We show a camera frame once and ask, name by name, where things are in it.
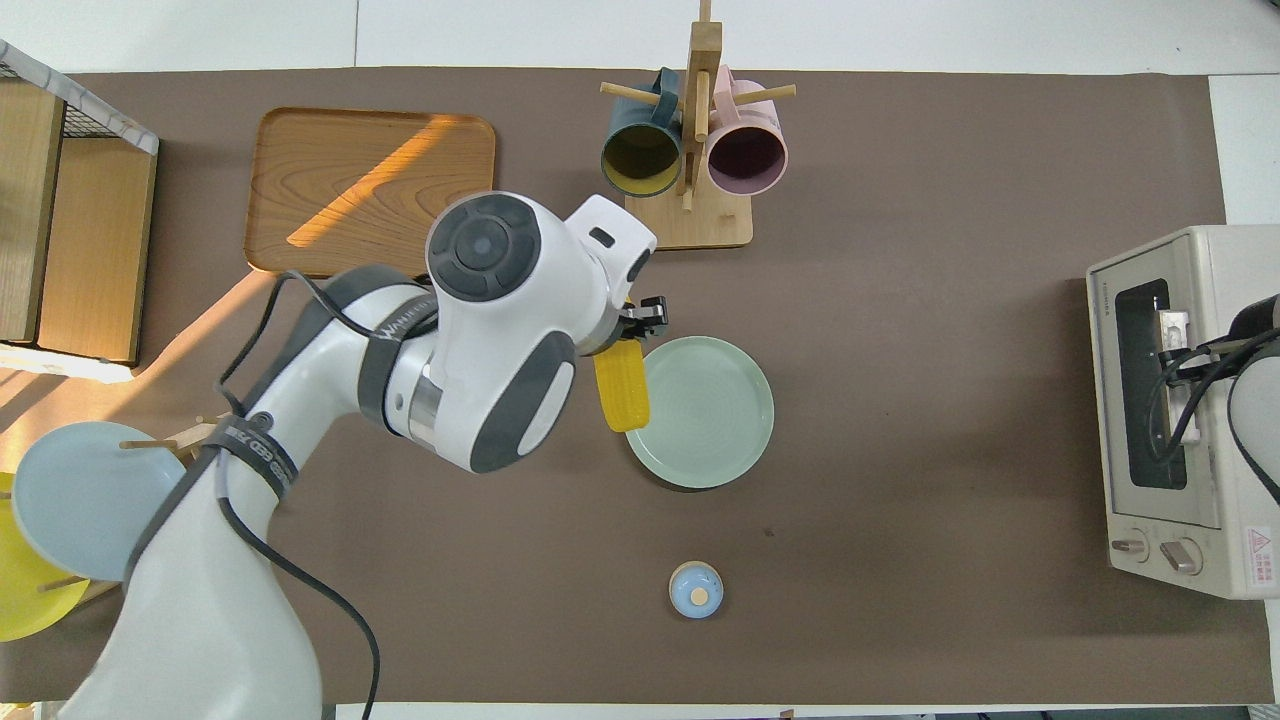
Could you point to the brown table mat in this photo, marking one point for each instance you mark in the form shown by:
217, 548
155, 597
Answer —
900, 450

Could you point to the wooden mug rack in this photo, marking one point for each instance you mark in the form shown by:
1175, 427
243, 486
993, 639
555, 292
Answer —
700, 225

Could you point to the wooden shelf board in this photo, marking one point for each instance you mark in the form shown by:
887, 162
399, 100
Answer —
25, 200
100, 250

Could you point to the pale green plate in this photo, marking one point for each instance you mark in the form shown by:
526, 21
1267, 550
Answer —
710, 415

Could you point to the cream toaster oven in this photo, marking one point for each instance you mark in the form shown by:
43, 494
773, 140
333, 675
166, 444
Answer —
1245, 420

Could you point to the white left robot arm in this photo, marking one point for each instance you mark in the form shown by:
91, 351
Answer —
500, 330

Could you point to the dark blue mug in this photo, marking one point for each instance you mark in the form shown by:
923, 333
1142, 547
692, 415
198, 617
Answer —
640, 160

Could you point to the yellow plate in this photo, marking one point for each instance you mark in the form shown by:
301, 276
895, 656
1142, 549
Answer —
25, 600

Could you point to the wooden plate rack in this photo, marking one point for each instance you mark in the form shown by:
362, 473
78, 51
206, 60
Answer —
190, 435

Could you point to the light blue plate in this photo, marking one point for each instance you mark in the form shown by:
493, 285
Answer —
90, 500

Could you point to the silver oven knob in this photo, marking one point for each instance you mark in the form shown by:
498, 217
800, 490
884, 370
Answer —
1182, 556
1130, 546

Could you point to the wooden serving tray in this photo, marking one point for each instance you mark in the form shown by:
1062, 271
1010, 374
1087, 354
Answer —
350, 180

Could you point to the pink mug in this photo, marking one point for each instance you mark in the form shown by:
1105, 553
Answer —
745, 160

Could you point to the yellow corn cob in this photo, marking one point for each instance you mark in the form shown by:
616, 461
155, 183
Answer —
625, 395

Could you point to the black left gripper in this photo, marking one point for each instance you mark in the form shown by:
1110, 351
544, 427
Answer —
648, 315

